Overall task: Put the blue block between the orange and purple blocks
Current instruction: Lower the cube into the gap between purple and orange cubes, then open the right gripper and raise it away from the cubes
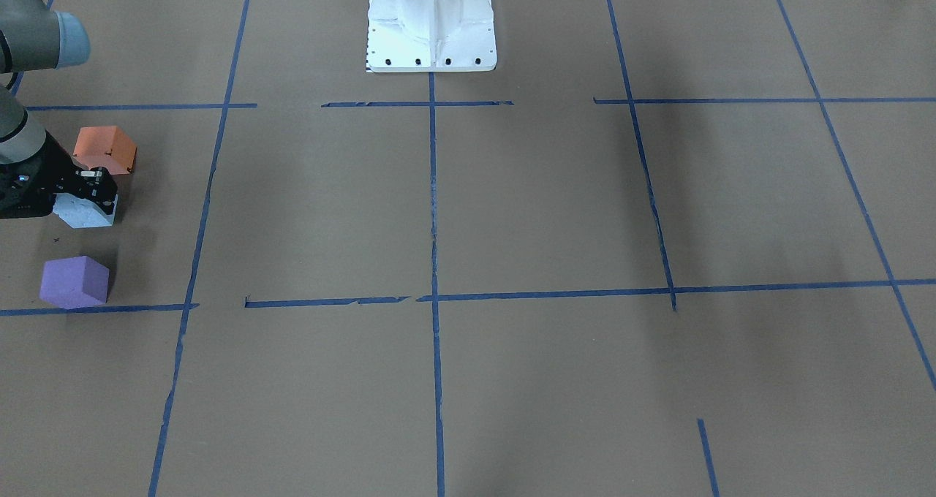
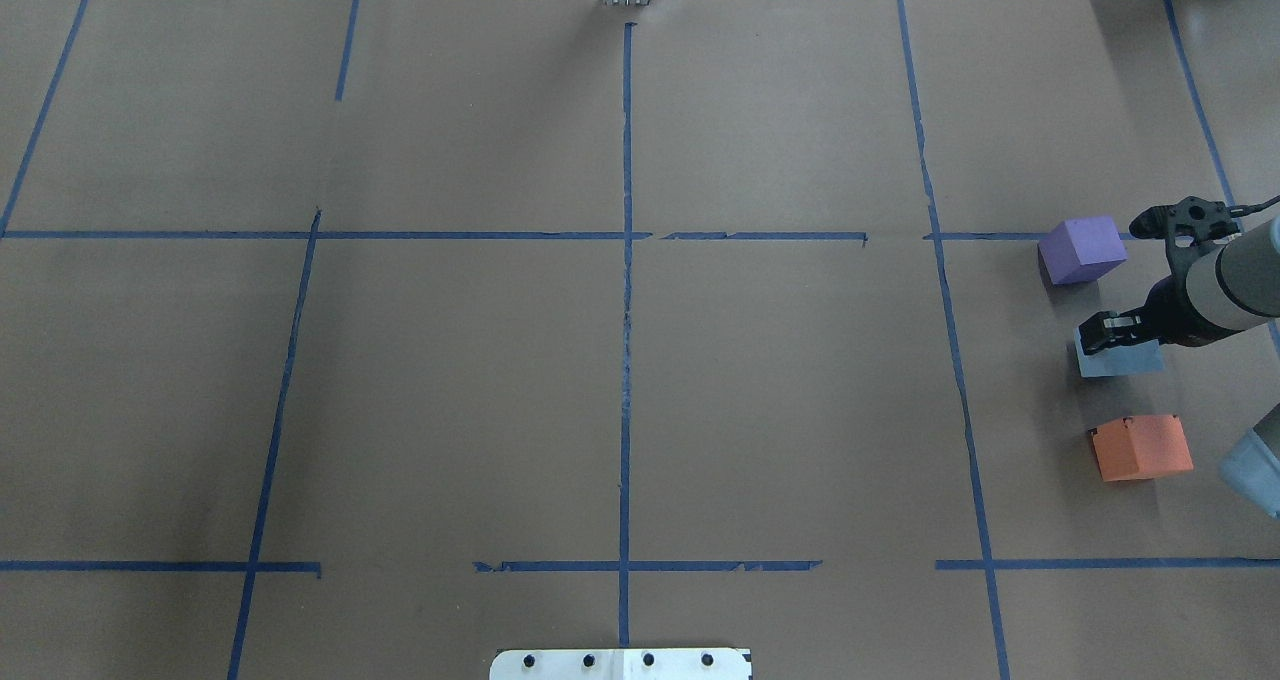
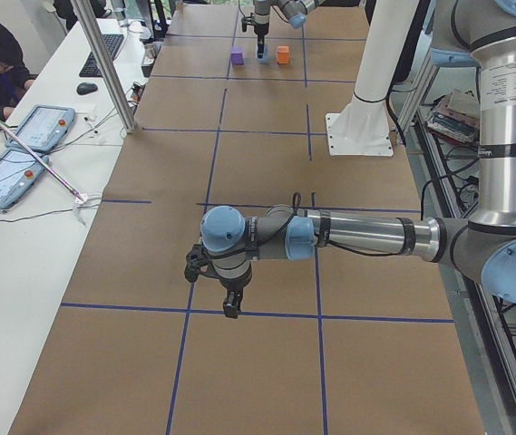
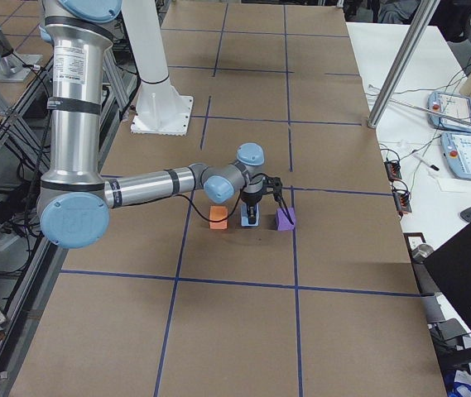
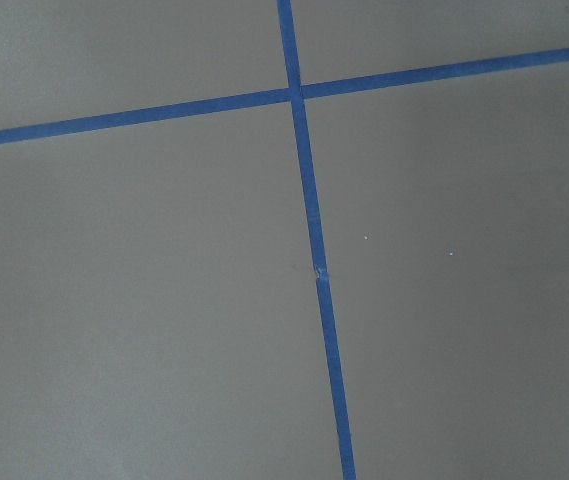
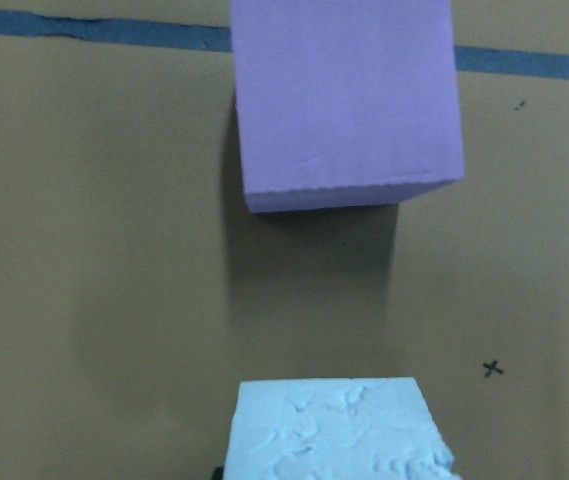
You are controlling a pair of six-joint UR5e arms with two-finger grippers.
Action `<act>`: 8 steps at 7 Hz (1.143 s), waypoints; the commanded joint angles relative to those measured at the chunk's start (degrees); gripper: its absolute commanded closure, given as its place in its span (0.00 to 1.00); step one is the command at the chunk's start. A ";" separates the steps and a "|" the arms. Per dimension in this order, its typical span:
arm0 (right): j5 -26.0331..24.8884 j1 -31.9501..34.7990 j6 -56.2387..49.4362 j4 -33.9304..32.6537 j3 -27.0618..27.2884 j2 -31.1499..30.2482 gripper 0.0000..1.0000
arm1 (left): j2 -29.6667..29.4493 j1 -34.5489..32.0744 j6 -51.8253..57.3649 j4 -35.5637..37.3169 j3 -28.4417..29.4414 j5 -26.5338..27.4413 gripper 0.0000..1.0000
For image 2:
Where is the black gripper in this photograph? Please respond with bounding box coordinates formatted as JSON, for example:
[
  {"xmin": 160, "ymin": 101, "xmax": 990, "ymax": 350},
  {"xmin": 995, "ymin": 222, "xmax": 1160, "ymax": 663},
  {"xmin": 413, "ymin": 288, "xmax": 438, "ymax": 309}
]
[{"xmin": 1078, "ymin": 275, "xmax": 1216, "ymax": 353}]

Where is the light blue foam block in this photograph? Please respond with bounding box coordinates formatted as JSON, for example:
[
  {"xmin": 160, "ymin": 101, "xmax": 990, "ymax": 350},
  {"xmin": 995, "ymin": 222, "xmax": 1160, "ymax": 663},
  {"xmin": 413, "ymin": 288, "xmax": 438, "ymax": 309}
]
[{"xmin": 1074, "ymin": 328, "xmax": 1166, "ymax": 379}]

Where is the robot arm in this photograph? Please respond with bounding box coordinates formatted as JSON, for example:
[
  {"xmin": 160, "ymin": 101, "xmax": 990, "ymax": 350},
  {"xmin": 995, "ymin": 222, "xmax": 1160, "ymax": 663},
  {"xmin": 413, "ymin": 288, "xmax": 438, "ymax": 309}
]
[{"xmin": 1074, "ymin": 219, "xmax": 1279, "ymax": 376}]

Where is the purple foam block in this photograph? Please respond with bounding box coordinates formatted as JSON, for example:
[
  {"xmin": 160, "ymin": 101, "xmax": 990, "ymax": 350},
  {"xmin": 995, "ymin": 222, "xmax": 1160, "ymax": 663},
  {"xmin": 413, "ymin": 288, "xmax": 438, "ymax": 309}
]
[{"xmin": 1037, "ymin": 215, "xmax": 1129, "ymax": 286}]

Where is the orange foam block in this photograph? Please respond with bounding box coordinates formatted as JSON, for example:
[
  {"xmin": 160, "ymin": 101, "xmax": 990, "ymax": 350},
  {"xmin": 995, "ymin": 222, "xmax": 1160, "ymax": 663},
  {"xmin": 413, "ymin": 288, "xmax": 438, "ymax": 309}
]
[{"xmin": 1088, "ymin": 414, "xmax": 1194, "ymax": 482}]

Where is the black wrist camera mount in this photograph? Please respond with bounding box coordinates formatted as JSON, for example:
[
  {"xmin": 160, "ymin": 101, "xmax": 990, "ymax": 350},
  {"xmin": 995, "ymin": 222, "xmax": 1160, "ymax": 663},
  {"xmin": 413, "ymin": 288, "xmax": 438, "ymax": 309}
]
[{"xmin": 1128, "ymin": 196, "xmax": 1242, "ymax": 265}]

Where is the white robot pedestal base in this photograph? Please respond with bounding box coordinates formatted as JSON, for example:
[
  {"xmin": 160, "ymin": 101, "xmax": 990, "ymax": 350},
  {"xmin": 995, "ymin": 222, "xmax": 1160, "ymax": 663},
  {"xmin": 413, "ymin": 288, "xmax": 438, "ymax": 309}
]
[{"xmin": 489, "ymin": 647, "xmax": 754, "ymax": 679}]

